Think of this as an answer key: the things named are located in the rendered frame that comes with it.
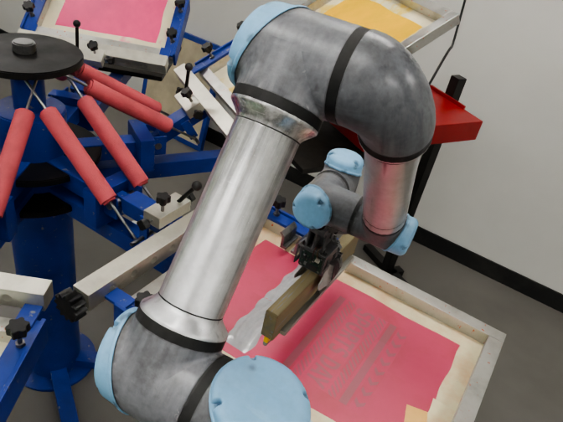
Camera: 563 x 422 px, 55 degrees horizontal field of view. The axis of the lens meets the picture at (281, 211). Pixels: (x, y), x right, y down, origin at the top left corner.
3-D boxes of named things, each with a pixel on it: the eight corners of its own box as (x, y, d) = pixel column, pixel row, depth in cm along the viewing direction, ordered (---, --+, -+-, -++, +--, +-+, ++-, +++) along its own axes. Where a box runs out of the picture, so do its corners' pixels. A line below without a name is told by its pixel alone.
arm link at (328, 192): (349, 211, 92) (371, 185, 101) (292, 186, 95) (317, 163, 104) (338, 246, 96) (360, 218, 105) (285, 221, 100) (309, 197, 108)
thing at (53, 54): (126, 355, 232) (129, 50, 156) (46, 419, 202) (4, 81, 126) (62, 310, 246) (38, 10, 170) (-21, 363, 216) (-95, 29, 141)
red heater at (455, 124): (409, 97, 264) (416, 74, 257) (474, 142, 233) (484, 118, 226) (302, 103, 236) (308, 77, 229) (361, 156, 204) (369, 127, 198)
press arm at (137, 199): (182, 230, 150) (183, 215, 147) (167, 239, 146) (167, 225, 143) (136, 203, 156) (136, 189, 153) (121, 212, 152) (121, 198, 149)
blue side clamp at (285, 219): (341, 260, 159) (347, 242, 156) (333, 269, 156) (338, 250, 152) (259, 217, 170) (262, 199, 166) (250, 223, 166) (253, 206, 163)
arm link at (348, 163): (319, 156, 103) (336, 141, 110) (307, 203, 109) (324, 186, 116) (357, 171, 101) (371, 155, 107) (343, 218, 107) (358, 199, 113)
